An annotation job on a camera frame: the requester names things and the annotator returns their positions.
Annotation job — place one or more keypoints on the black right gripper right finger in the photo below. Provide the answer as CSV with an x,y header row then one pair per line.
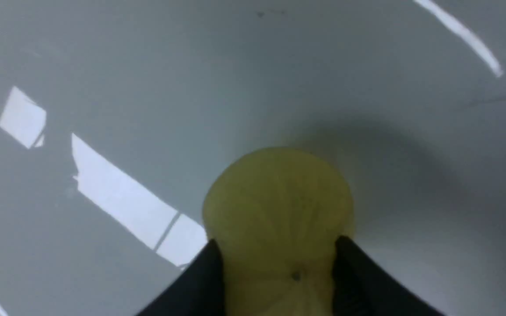
x,y
363,288

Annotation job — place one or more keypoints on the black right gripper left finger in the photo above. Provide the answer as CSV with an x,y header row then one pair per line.
x,y
198,291

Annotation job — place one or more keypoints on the yellow steamed bun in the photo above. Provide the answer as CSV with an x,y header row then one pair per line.
x,y
275,215

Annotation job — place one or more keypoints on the white rectangular plate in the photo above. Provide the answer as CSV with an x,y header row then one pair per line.
x,y
117,115

